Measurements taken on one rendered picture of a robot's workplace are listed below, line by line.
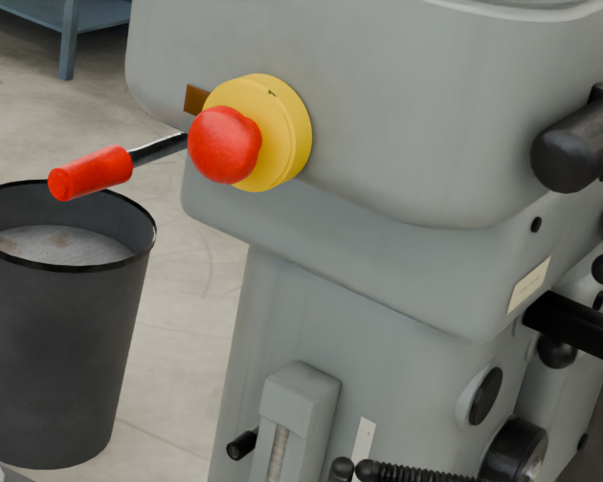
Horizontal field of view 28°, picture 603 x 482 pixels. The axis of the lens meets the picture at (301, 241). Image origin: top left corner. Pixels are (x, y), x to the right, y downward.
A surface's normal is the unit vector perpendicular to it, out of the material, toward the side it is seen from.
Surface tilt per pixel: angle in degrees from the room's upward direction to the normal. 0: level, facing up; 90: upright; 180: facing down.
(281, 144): 90
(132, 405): 0
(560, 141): 90
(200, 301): 0
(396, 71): 90
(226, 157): 90
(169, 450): 0
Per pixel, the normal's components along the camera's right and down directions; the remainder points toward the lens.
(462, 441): 0.77, 0.40
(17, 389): -0.23, 0.45
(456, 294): -0.53, 0.29
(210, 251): 0.18, -0.88
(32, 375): -0.02, 0.50
